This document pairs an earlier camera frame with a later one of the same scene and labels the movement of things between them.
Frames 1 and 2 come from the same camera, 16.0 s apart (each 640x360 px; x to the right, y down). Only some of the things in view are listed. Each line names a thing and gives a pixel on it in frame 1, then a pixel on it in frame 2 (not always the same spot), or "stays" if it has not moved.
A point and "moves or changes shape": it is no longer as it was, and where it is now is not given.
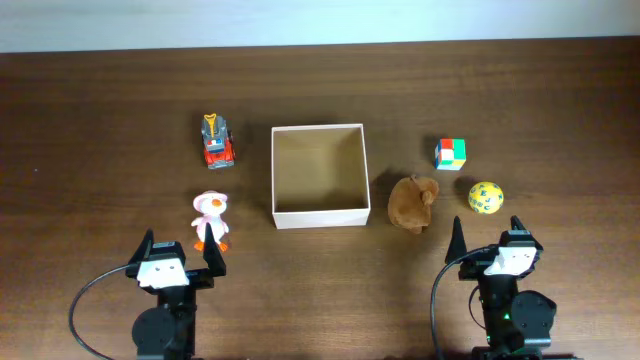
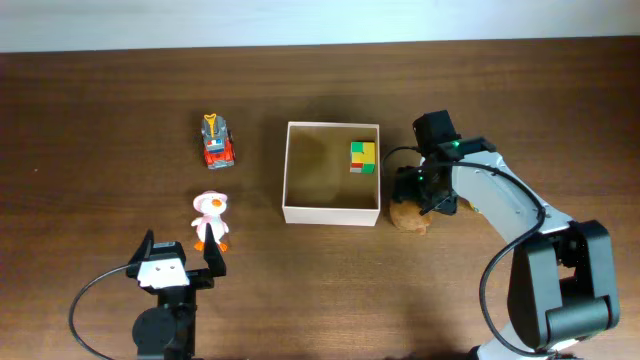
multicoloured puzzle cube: x=450 y=154 moves or changes shape
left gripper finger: x=211 y=255 stays
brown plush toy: x=410 y=202 stays
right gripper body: x=474 y=266 -> x=415 y=186
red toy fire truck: x=219 y=145 stays
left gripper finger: x=142 y=252 stays
